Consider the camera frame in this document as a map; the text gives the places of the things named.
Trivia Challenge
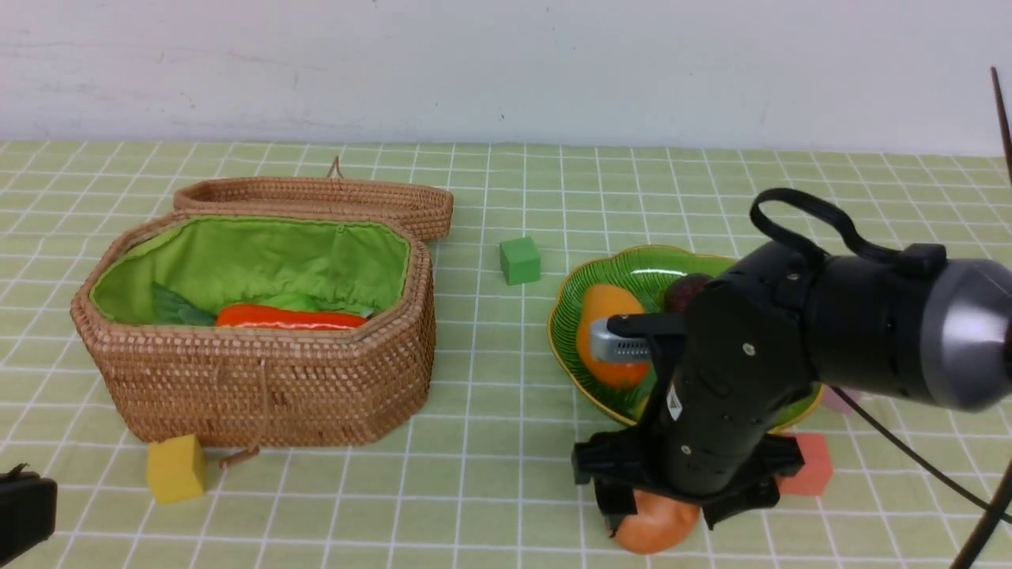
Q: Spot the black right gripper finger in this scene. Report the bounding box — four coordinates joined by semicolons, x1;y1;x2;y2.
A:
572;430;657;534
701;435;805;530

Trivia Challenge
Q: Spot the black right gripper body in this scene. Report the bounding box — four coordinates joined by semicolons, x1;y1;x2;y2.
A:
633;243;827;499

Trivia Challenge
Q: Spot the brown toy potato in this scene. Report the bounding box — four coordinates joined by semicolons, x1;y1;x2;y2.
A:
610;490;701;556

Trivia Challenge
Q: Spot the purple toy mangosteen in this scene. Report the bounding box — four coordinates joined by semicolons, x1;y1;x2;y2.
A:
660;273;712;314

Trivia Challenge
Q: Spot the orange toy mango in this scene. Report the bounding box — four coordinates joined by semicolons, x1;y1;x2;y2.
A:
576;282;648;391

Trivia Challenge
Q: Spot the green toy bitter gourd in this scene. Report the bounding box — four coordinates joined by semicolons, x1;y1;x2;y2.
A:
249;292;349;312

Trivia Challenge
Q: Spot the orange toy carrot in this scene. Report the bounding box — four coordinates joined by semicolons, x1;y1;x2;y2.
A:
152;283;371;331

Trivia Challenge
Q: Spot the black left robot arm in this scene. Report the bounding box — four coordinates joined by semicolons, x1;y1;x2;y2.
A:
1;462;59;567

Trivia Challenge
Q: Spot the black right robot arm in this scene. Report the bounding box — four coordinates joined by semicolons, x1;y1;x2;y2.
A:
572;243;1010;529

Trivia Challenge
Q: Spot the pink-red foam cube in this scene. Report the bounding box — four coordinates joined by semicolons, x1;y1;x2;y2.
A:
778;433;834;497

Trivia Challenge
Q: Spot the light purple foam cube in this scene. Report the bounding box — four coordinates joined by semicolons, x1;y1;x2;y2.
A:
821;386;863;416

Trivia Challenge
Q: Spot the green glass leaf plate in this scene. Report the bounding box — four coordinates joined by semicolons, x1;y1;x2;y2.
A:
546;244;827;434

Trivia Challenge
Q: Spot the green checkered tablecloth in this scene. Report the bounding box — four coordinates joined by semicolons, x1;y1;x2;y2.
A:
1;141;1010;568

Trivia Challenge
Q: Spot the green foam cube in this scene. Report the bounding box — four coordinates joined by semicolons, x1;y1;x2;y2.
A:
499;236;542;287

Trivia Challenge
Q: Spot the woven wicker basket lid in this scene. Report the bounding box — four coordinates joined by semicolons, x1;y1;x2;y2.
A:
173;159;453;241

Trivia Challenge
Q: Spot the woven wicker basket green lining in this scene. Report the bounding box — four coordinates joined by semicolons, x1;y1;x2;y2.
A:
70;211;436;448

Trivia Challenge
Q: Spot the yellow foam cube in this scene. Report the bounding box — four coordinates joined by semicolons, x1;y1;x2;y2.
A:
145;435;206;504

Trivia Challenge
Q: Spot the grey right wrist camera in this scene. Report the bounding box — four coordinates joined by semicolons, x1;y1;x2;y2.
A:
589;313;687;364

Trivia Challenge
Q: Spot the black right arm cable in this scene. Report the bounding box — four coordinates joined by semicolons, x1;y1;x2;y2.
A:
749;67;1012;569

